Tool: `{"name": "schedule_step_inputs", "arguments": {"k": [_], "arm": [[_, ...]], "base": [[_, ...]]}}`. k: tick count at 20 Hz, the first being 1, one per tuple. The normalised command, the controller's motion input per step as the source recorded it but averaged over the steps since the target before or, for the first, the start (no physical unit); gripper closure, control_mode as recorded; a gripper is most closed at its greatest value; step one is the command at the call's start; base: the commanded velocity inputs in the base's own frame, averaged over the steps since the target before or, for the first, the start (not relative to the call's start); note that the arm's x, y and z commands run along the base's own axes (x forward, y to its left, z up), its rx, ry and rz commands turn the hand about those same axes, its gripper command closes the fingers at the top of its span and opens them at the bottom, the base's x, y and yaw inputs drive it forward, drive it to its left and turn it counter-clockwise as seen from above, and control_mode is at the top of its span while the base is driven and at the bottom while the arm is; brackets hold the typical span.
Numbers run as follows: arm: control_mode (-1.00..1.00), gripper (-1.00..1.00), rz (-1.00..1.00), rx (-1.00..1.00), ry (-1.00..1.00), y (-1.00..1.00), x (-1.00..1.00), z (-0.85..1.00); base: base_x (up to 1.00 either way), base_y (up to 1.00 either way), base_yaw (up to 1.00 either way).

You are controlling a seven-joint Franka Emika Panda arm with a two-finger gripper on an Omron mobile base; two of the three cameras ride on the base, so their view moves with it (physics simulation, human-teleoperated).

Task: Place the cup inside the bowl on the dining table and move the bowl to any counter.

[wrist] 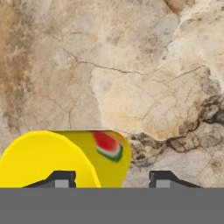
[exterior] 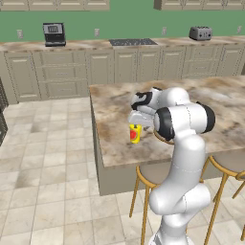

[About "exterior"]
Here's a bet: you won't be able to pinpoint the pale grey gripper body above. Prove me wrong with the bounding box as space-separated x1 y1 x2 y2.
127 109 156 130

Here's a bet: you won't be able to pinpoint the yellow cup with red mark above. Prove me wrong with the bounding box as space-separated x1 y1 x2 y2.
128 123 144 145

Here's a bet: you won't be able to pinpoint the marble-top dining table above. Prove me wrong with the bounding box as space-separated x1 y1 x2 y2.
88 75 245 197

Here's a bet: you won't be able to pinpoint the brown bowl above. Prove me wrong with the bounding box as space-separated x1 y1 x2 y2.
152 128 175 146

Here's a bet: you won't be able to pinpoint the black hob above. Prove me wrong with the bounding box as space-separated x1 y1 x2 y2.
108 37 159 48

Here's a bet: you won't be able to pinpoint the beige lower cupboard run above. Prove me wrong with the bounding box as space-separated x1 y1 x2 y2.
0 44 245 105

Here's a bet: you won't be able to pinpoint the grey toaster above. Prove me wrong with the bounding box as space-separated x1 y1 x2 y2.
188 26 213 42

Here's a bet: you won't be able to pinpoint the beige wall cupboard run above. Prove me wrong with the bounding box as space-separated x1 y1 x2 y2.
153 0 245 11
0 0 111 12

